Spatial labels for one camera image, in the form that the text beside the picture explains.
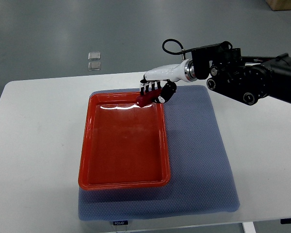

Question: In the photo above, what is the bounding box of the red plastic tray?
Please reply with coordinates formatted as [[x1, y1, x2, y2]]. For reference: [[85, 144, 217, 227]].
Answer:
[[78, 92, 171, 191]]

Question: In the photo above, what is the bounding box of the blue-grey mesh mat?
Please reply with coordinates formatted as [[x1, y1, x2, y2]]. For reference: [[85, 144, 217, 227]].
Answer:
[[79, 85, 240, 221]]

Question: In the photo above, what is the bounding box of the white table leg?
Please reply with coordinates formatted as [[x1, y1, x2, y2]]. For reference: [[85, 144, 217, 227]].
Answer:
[[242, 222, 256, 233]]

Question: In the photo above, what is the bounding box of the black table label front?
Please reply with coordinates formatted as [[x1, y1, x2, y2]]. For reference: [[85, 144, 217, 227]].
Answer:
[[113, 220, 128, 226]]

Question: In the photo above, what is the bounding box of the red chili pepper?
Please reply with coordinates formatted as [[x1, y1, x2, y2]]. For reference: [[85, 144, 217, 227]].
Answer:
[[136, 88, 162, 107]]

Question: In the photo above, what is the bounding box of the cardboard box corner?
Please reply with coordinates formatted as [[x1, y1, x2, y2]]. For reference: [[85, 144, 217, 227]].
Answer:
[[266, 0, 291, 11]]

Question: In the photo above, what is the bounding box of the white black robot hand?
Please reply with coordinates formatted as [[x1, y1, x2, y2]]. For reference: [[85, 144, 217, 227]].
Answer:
[[140, 59, 197, 104]]

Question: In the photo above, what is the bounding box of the dark blue label right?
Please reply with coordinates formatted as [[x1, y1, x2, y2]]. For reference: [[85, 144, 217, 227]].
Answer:
[[280, 218, 291, 225]]

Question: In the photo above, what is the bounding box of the upper floor metal plate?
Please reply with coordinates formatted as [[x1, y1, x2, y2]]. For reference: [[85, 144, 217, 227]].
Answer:
[[88, 51, 101, 60]]

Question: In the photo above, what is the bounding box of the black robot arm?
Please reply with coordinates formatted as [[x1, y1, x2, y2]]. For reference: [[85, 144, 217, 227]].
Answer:
[[180, 41, 291, 106]]

